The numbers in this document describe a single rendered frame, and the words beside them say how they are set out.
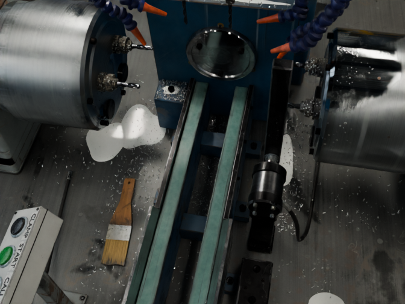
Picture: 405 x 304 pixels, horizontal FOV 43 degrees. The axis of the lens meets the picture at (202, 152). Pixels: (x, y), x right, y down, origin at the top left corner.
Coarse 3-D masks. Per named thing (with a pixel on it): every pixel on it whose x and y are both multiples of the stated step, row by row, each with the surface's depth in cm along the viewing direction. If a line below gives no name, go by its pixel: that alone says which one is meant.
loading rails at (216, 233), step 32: (192, 96) 114; (192, 128) 109; (192, 160) 109; (224, 160) 104; (160, 192) 100; (224, 192) 100; (160, 224) 97; (192, 224) 105; (224, 224) 96; (160, 256) 94; (224, 256) 91; (128, 288) 89; (160, 288) 94; (192, 288) 90; (224, 288) 100
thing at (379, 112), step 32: (352, 32) 89; (384, 32) 91; (320, 64) 96; (352, 64) 84; (384, 64) 84; (320, 96) 96; (352, 96) 84; (384, 96) 83; (320, 128) 88; (352, 128) 85; (384, 128) 84; (320, 160) 94; (352, 160) 91; (384, 160) 89
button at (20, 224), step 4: (16, 220) 82; (20, 220) 81; (24, 220) 81; (12, 224) 82; (16, 224) 81; (20, 224) 81; (24, 224) 81; (12, 228) 82; (16, 228) 81; (20, 228) 80; (12, 232) 81; (16, 232) 80
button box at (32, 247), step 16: (32, 208) 83; (32, 224) 80; (48, 224) 82; (16, 240) 80; (32, 240) 79; (48, 240) 82; (16, 256) 78; (32, 256) 79; (48, 256) 81; (0, 272) 78; (16, 272) 76; (32, 272) 78; (0, 288) 75; (16, 288) 76; (32, 288) 78
